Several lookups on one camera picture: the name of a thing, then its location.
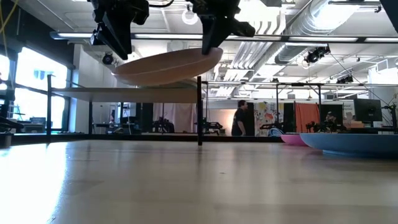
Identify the black computer monitor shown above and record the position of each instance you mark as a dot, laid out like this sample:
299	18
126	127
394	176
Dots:
367	109

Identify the white curtain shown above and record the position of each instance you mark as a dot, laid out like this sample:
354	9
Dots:
180	115

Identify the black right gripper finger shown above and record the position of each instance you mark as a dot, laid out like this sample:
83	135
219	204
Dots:
216	34

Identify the black partition panel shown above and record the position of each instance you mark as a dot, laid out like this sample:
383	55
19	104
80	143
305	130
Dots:
288	116
251	118

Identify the long ceiling light strip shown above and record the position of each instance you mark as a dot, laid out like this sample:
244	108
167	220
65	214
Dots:
311	39

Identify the large beige plate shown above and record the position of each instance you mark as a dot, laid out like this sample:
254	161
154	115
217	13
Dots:
168	68

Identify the black metal frame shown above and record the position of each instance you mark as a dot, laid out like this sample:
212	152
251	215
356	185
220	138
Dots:
298	84

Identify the blue white round object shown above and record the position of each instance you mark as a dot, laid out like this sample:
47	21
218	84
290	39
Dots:
275	132

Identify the black ceiling spotlight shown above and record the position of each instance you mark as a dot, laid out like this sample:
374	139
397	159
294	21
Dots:
107	58

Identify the small black ceiling light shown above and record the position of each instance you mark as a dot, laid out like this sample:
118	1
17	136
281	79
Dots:
345	79

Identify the brown cardboard box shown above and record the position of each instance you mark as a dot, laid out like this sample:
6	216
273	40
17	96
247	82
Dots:
357	124

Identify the seated person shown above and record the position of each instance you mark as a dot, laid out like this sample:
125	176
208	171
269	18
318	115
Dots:
332	119

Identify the silver air duct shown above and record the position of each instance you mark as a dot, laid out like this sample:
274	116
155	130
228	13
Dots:
311	31

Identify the large bright window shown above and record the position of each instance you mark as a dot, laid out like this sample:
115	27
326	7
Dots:
37	109

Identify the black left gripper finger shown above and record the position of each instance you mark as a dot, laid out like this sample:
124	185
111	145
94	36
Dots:
119	37

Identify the black background robot arm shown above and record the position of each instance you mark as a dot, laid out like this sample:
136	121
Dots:
163	125
315	126
213	127

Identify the small pink plate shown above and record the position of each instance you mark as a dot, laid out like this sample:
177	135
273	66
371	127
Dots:
293	140

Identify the black ceiling light cluster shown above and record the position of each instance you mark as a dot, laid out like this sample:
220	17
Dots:
317	54

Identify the large blue plate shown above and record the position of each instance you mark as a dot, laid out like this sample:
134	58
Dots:
351	143

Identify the orange curtain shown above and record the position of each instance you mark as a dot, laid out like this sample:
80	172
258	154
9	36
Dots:
307	116

